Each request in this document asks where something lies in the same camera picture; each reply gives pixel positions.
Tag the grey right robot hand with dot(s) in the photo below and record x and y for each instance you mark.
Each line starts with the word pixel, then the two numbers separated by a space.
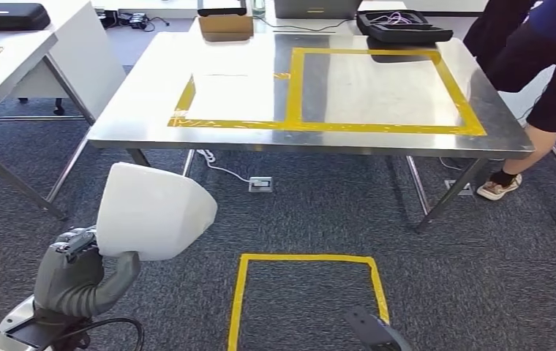
pixel 377 334

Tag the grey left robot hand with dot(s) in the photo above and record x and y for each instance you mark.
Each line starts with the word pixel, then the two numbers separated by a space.
pixel 69 286

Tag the white curved plastic part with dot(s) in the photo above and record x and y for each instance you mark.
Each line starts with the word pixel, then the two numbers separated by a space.
pixel 152 213

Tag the yellow floor tape square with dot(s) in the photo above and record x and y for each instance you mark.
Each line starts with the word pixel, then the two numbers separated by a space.
pixel 307 258

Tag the floor outlet box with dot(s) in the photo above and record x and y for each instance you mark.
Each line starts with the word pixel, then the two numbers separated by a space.
pixel 457 188
pixel 260 184

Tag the white side panel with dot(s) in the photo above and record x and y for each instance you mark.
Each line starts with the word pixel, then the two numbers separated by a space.
pixel 520 104
pixel 94 63

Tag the black zip case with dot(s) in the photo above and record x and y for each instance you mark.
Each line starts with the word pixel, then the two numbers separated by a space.
pixel 6 17

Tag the open black foam case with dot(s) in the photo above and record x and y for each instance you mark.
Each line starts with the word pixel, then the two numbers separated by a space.
pixel 413 35

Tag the brown cardboard box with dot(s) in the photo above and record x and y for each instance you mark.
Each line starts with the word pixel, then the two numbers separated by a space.
pixel 224 26

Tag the remote controller with screen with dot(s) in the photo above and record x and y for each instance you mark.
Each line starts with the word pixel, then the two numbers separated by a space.
pixel 222 10

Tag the person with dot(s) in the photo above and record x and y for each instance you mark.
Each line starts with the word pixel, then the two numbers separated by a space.
pixel 549 63

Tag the grey laptop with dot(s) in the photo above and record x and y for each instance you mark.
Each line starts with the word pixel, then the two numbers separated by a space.
pixel 316 8

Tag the clear drinking bottle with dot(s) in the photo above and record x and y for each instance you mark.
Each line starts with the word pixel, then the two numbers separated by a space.
pixel 258 7

